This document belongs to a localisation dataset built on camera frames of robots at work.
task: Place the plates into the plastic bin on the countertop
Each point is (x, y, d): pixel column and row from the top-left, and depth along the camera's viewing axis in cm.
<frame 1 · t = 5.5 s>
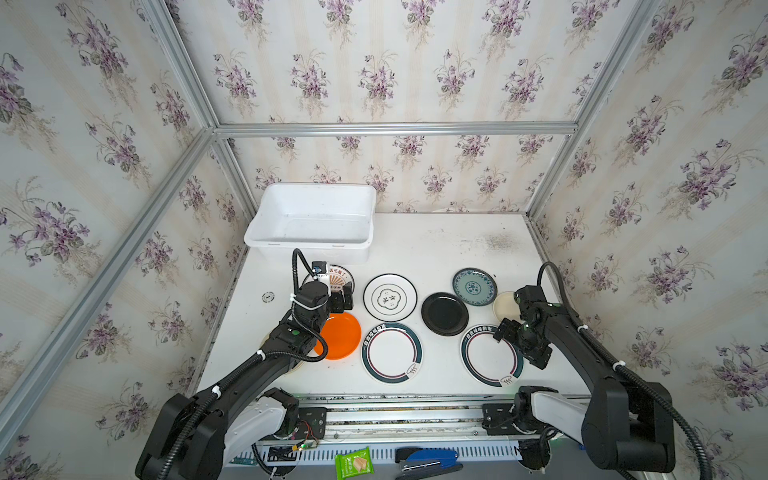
left hand: (335, 280, 83), fingers open
right hand: (511, 350, 83), fingers open
white plastic bin: (328, 222, 120), on the table
orange plastic plate: (342, 334, 90), on the table
white plate black flower outline: (390, 297, 98), on the table
black round plate: (445, 313, 95), on the table
blue floral green plate: (475, 286, 100), on the table
green rimmed white plate right: (488, 362, 84), on the table
green rimmed white plate left: (392, 353, 86), on the table
cream plate black blob: (505, 306, 95), point 2 cm above the table

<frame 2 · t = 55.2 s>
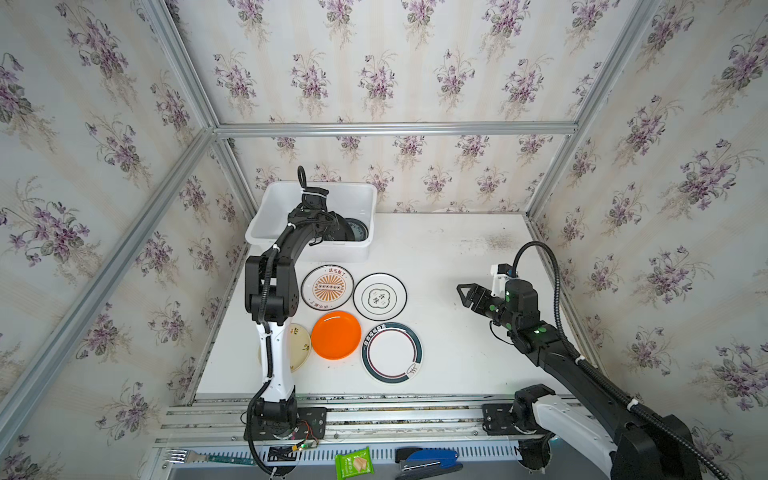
left hand: (330, 221, 102), fingers closed
right hand: (462, 292, 82), fingers open
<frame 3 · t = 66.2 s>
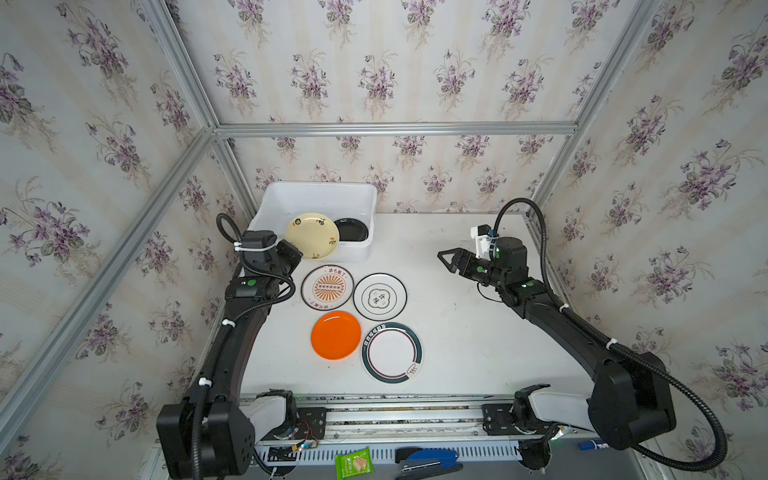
left hand: (296, 242, 79), fingers closed
right hand: (443, 258, 80), fingers open
cream plate small flowers: (315, 235, 88), point 21 cm above the table
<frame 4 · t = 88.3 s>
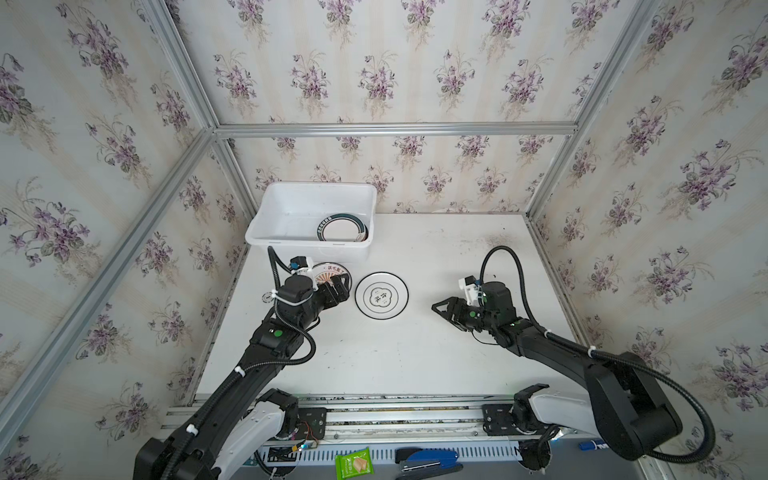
left hand: (335, 276, 78), fingers open
right hand: (433, 312, 83), fingers open
green rimmed white plate left: (342, 227, 110), point 6 cm above the table
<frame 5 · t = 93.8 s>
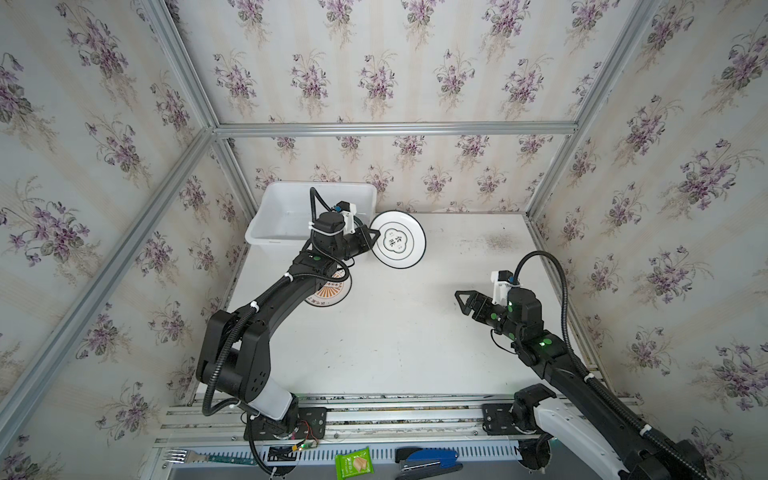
left hand: (380, 228, 82), fingers closed
right hand: (461, 298, 80), fingers open
white plate black flower outline: (402, 240, 86), point 22 cm above the table
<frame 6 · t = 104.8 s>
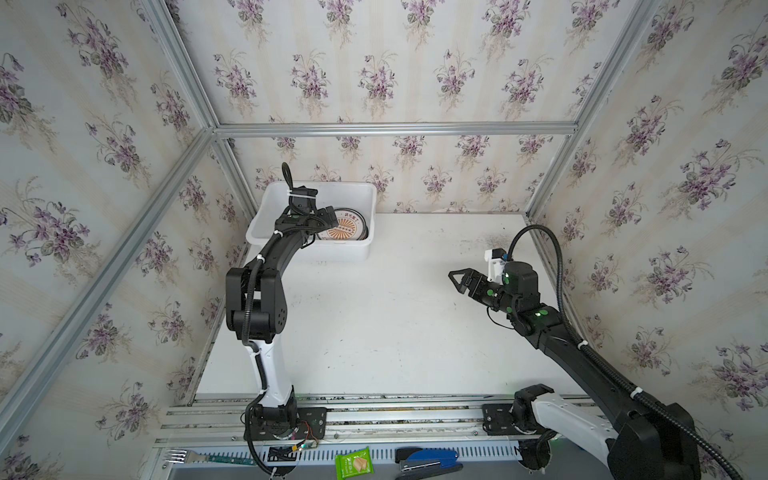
left hand: (319, 215, 97), fingers open
right hand: (455, 279, 79), fingers open
white plate orange fan centre: (351, 227, 110), point 6 cm above the table
